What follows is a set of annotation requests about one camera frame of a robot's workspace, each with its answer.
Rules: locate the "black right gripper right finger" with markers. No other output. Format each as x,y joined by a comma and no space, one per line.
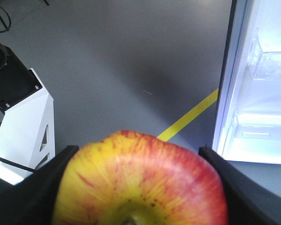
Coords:
248,202

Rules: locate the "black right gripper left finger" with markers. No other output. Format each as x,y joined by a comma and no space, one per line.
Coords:
31,202

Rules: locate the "fridge door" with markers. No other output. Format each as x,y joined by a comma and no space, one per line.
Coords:
238,92

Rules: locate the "red yellow apple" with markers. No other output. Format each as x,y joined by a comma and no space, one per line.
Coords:
131,178

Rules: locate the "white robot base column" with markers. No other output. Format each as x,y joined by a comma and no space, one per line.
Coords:
27,128

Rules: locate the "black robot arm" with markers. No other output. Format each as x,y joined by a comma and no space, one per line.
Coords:
30,171

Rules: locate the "clear lower door bin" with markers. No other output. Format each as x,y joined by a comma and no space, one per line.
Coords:
251,137

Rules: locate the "clear door bin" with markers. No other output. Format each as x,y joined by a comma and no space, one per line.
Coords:
251,137
264,57

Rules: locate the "clear middle door bin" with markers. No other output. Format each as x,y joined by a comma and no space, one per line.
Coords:
264,57

